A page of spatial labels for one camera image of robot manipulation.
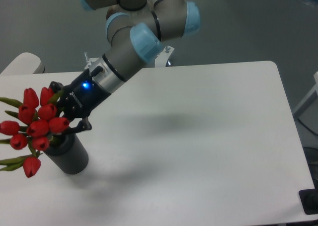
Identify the black device at table edge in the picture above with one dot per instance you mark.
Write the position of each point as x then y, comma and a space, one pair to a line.
309, 200

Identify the white table leg frame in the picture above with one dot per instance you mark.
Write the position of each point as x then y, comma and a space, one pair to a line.
307, 100

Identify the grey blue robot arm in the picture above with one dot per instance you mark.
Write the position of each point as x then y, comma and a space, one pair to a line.
136, 33

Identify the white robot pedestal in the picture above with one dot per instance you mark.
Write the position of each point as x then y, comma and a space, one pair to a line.
162, 59

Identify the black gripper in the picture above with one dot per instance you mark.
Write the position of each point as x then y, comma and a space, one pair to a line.
78, 99

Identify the dark grey ribbed vase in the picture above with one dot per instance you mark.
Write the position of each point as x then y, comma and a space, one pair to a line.
70, 156

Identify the red tulip bouquet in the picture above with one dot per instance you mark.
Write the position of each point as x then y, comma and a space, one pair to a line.
38, 125

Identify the white chair back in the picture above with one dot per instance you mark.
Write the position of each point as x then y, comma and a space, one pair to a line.
24, 64

